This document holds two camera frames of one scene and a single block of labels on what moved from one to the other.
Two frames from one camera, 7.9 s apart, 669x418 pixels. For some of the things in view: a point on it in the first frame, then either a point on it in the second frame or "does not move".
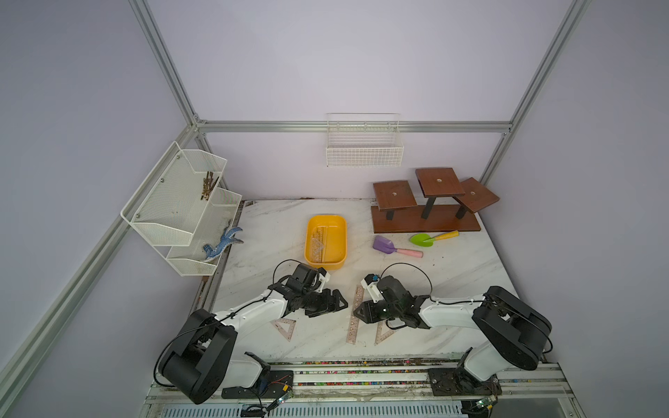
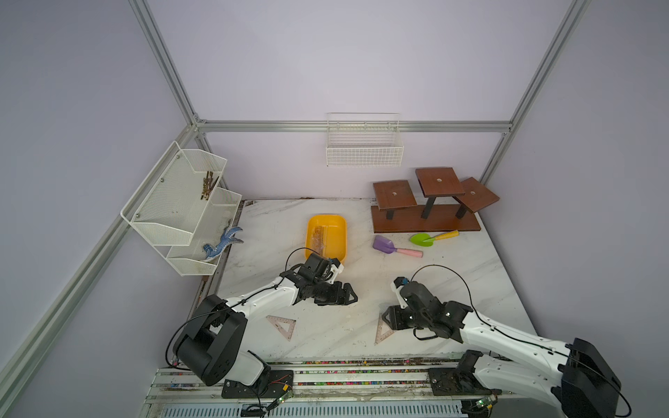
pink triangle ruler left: x=287 y=326 does not move
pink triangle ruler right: x=382 y=332 does not move
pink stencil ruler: x=356 y=306 -> x=318 y=239
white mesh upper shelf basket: x=167 y=206 does not move
